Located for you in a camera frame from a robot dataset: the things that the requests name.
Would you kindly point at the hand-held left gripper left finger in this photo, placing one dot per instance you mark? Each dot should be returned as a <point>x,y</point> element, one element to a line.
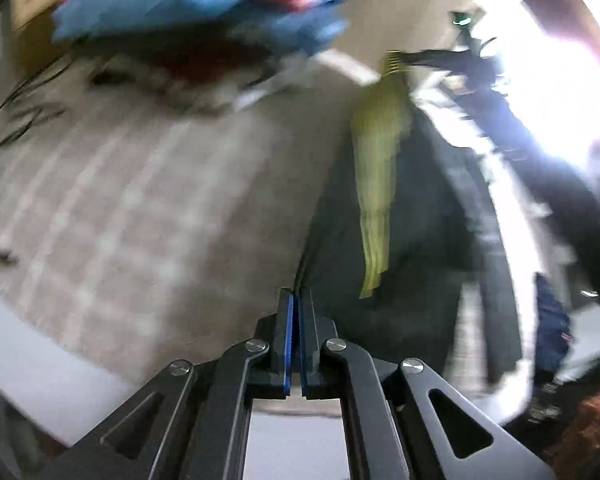
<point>288,345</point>

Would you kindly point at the beige checked blanket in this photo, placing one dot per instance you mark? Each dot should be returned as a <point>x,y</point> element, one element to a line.
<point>145,210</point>

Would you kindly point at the tan cardboard box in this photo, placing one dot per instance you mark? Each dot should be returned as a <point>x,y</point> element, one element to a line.
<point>30,15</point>

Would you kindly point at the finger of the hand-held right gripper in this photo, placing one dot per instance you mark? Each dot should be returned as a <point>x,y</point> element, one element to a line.
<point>430,57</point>

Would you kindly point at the dark garment with yellow stripe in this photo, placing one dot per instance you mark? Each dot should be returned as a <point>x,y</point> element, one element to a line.
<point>430,220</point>

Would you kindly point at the blue cloth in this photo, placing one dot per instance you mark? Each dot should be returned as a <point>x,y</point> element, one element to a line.
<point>190,10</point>

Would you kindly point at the dark red cloth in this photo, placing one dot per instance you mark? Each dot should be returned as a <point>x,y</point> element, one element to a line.
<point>200,62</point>

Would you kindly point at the navy cloth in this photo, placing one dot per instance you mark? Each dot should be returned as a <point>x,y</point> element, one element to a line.
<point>552,325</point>

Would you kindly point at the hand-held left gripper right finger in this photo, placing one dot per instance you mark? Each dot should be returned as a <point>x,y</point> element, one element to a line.
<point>304,345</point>

